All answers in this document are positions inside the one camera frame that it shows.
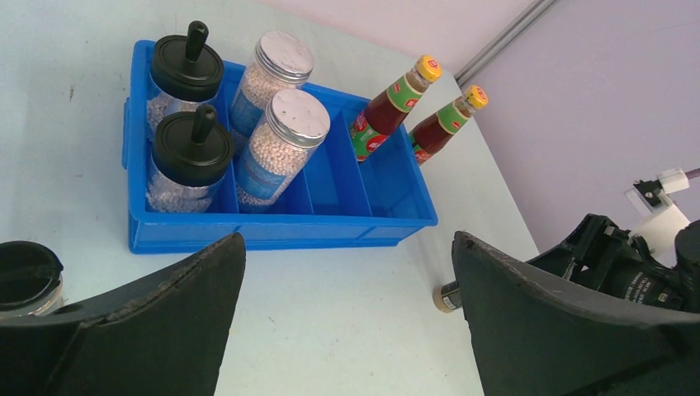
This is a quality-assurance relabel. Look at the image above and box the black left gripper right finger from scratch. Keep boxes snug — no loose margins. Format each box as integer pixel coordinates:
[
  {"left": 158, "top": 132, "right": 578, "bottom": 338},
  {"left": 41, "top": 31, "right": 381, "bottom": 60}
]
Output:
[{"left": 452, "top": 231, "right": 699, "bottom": 395}]

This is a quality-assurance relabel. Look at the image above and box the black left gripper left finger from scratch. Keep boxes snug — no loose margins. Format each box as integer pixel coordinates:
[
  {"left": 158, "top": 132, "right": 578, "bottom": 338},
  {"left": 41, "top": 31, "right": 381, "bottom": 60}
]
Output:
[{"left": 1, "top": 233, "right": 246, "bottom": 395}]

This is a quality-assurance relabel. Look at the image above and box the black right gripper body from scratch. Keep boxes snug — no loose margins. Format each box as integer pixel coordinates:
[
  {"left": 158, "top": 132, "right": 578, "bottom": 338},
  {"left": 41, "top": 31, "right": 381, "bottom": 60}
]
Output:
[{"left": 527, "top": 214, "right": 699, "bottom": 313}]

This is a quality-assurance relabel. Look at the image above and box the black-lid jar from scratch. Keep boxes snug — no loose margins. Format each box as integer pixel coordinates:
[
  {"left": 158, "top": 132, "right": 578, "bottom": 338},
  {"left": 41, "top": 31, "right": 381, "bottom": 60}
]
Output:
[
  {"left": 146, "top": 20, "right": 225, "bottom": 141},
  {"left": 145, "top": 104, "right": 235, "bottom": 213}
]

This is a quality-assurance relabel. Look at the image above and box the red sauce bottle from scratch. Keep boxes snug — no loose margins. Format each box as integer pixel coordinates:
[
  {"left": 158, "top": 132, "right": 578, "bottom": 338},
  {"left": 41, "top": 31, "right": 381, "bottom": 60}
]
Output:
[
  {"left": 409, "top": 85, "right": 489, "bottom": 166},
  {"left": 349, "top": 54, "right": 442, "bottom": 163}
]

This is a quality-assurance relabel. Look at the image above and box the silver-lid blue-label jar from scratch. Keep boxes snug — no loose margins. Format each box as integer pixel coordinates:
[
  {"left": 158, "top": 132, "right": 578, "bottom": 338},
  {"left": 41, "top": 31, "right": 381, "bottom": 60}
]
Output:
[
  {"left": 234, "top": 88, "right": 331, "bottom": 214},
  {"left": 229, "top": 31, "right": 315, "bottom": 153}
]

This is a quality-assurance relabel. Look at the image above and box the small black-cap spice jar left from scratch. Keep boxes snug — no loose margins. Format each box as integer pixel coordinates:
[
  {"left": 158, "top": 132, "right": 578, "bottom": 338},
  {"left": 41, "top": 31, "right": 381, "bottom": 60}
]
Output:
[{"left": 1, "top": 241, "right": 64, "bottom": 319}]

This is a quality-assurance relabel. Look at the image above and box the blue divided plastic bin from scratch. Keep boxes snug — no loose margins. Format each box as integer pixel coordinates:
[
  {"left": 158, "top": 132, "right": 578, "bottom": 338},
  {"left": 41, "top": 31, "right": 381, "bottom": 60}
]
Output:
[{"left": 121, "top": 40, "right": 438, "bottom": 254}]

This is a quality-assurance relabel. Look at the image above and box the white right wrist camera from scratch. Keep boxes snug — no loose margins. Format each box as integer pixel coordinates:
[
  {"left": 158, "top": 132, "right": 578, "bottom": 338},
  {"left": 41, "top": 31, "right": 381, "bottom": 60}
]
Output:
[{"left": 625, "top": 167, "right": 699, "bottom": 259}]

